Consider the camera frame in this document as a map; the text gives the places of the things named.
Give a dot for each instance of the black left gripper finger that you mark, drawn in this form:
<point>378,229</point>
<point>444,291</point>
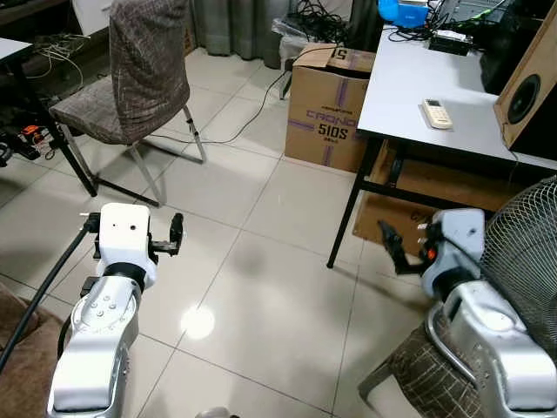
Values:
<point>177,232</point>

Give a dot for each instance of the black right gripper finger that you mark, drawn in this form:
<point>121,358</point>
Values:
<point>389,233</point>
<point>402,264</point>

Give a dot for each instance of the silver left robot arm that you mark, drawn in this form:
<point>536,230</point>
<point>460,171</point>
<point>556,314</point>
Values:
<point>96,348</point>

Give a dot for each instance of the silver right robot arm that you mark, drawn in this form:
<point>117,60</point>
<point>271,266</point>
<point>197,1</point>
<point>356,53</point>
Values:
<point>500,357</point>

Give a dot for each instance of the flat plain cardboard box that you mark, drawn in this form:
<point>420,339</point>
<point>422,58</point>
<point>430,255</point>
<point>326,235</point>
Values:
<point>435,187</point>

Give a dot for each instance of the white remote control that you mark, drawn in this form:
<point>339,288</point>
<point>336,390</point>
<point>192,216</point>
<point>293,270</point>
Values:
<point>437,114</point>

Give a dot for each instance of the printed cardboard box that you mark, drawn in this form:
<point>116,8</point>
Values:
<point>326,113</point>

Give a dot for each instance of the brown fabric metal-leg chair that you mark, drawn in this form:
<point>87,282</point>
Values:
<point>144,78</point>

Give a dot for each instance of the black orange power strip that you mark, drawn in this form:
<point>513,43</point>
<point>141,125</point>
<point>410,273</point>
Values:
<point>30,137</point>

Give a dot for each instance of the grey robot foot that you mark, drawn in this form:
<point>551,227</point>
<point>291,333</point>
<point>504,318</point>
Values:
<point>216,413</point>

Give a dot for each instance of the brown cushion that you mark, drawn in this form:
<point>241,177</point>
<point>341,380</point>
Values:
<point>24,357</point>

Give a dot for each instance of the wooden loudspeaker box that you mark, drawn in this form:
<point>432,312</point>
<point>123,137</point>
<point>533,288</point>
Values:
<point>526,96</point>

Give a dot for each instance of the small black white device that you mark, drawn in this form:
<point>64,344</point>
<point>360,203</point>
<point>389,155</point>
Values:
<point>452,43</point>

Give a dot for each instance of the black-legged desk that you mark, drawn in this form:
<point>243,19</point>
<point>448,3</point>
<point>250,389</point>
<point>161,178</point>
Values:
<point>26,96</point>

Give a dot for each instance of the grey curtain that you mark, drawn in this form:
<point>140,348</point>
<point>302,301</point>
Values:
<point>235,26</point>

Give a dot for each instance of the clear plastic bag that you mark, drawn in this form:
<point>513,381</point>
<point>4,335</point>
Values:
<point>289,39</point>

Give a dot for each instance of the blue round object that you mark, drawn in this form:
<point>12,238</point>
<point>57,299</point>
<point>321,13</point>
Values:
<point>396,10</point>

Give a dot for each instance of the large black bag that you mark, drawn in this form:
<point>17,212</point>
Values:
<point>513,43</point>

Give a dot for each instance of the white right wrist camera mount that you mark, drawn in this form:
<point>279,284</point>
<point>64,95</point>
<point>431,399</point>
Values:
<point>457,248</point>

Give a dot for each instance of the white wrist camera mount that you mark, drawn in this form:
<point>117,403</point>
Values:
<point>457,248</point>
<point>124,231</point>

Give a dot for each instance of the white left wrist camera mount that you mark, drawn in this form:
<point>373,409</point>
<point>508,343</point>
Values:
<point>124,231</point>

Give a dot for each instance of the brown plaid metal-frame chair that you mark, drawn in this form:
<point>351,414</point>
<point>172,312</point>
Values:
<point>426,374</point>

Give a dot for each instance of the white table black frame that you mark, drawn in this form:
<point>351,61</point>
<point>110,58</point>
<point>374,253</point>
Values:
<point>409,87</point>

